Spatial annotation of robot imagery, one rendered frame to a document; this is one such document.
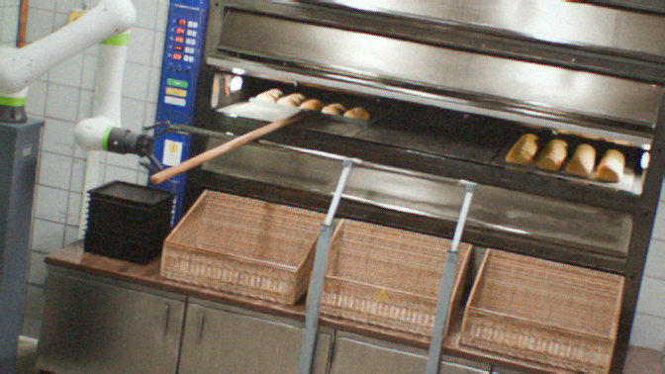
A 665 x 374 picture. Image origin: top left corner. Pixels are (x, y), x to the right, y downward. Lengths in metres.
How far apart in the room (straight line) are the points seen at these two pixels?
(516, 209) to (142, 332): 1.57
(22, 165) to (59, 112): 1.12
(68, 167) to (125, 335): 0.92
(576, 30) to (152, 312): 1.98
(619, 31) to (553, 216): 0.77
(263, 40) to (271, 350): 1.29
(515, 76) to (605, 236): 0.73
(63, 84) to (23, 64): 1.30
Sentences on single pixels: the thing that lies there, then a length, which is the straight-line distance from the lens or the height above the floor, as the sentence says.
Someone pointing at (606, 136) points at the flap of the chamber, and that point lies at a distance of 4.90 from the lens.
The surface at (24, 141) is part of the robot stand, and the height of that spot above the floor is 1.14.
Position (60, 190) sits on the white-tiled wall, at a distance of 5.68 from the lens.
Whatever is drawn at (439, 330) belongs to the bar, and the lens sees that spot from 4.65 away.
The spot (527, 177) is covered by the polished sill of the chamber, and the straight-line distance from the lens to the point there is 5.10.
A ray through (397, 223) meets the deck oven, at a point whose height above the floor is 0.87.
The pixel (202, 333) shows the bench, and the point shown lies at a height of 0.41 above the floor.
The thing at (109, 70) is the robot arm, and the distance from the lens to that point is 4.49.
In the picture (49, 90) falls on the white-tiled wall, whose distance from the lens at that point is 5.63.
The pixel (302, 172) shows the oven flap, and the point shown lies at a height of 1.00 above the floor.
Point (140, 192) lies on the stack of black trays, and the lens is 5.29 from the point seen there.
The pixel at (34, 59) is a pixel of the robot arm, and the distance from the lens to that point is 4.31.
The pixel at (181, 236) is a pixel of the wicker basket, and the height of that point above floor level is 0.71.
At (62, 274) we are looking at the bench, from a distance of 5.13.
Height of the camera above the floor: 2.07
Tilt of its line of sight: 12 degrees down
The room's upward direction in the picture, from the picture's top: 9 degrees clockwise
